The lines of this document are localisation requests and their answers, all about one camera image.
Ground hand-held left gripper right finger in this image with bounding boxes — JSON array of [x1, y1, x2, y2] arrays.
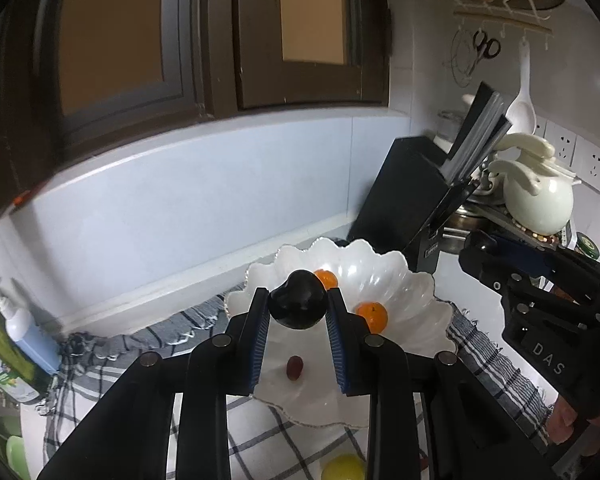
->
[[326, 287, 556, 480]]

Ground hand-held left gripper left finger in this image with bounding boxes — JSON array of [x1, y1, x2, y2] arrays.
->
[[37, 287, 271, 480]]

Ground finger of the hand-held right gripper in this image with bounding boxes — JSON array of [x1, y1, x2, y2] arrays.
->
[[490, 230, 566, 273], [458, 232, 531, 293]]

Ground large orange mandarin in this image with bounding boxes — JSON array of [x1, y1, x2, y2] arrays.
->
[[355, 302, 389, 333]]

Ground dark purple plum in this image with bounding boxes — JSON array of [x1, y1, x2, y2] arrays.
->
[[267, 270, 328, 331]]

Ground white scalloped bowl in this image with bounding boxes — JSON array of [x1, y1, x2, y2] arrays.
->
[[224, 236, 456, 428]]

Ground person's right hand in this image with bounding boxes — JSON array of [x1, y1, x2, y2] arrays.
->
[[547, 395, 600, 461]]

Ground steel pot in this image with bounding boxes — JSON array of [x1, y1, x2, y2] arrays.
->
[[442, 210, 481, 253]]

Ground cream ceramic pot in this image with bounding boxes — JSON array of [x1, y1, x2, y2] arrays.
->
[[487, 132, 581, 235]]

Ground glass jar of sauce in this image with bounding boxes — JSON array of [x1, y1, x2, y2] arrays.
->
[[575, 232, 600, 261]]

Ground black white checked cloth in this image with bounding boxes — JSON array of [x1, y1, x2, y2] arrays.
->
[[35, 290, 553, 480]]

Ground black knife block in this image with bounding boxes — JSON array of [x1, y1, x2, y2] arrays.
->
[[347, 136, 468, 273]]

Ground yellow-green apple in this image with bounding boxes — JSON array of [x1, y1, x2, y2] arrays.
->
[[321, 454, 366, 480]]

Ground white ladle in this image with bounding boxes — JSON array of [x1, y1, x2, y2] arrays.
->
[[500, 40, 537, 136]]

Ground black scissors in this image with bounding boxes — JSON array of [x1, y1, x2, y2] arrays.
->
[[467, 30, 502, 76]]

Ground blue pump bottle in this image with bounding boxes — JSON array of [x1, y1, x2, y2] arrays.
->
[[0, 277, 61, 373]]

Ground green dish soap bottle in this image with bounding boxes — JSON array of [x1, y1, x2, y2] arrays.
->
[[0, 287, 43, 403]]

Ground brown window frame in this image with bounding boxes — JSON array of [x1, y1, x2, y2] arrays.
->
[[0, 0, 393, 221]]

